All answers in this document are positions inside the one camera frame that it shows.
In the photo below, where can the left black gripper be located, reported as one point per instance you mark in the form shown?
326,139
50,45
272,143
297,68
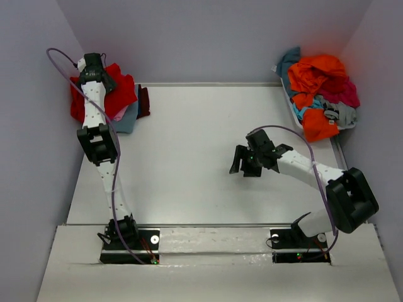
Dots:
93,73

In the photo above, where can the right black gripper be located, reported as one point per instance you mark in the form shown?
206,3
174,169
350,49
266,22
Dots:
249,160

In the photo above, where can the red t shirt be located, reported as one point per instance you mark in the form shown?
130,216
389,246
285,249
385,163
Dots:
122,96

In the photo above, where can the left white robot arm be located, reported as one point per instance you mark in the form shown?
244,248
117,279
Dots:
101,147

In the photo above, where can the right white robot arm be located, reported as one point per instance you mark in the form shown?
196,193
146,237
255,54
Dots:
348,199

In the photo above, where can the pink folded t shirt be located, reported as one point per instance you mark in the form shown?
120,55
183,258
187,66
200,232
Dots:
120,114

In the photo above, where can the maroon folded t shirt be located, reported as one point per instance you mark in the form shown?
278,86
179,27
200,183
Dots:
144,102

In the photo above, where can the grey-blue folded t shirt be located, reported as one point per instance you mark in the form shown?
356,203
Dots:
127,122

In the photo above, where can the light blue t shirt in pile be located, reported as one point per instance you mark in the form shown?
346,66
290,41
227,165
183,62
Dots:
299,113

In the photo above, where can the orange t shirt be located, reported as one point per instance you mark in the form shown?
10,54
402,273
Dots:
307,77

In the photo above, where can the white laundry basket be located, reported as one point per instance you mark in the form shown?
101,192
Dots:
290,102

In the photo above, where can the teal-grey t shirt in pile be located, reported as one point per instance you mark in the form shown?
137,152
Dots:
290,57

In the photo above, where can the grey t shirt in pile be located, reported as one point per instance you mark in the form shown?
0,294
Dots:
344,115

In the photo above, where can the magenta t shirt in pile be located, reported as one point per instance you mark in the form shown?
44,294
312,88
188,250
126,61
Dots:
348,96

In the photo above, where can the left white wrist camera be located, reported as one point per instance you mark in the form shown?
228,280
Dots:
81,64

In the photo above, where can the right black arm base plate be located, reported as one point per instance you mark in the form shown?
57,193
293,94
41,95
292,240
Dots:
288,250

